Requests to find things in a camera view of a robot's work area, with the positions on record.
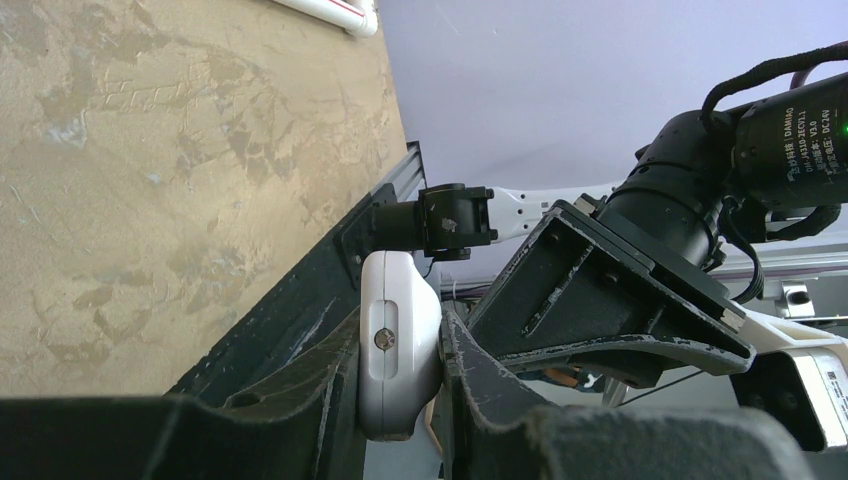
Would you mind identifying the white remote control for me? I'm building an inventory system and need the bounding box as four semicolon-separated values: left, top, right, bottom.
357;251;442;442

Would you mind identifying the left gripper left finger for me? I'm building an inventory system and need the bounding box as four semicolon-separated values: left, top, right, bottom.
1;312;365;479

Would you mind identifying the white PVC pipe frame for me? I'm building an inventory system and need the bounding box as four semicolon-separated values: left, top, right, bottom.
274;0;379;38

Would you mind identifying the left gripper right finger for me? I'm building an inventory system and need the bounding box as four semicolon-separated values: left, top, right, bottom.
439;310;815;479

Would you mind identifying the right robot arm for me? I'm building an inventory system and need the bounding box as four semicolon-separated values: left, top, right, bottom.
469;43;847;388

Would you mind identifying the aluminium extrusion rail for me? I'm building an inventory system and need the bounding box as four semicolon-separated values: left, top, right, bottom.
371;141;428;202

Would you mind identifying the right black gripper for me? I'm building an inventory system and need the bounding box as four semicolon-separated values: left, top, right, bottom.
469;195;756;388

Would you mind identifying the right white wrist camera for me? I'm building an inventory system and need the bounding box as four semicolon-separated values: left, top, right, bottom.
730;310;847;453

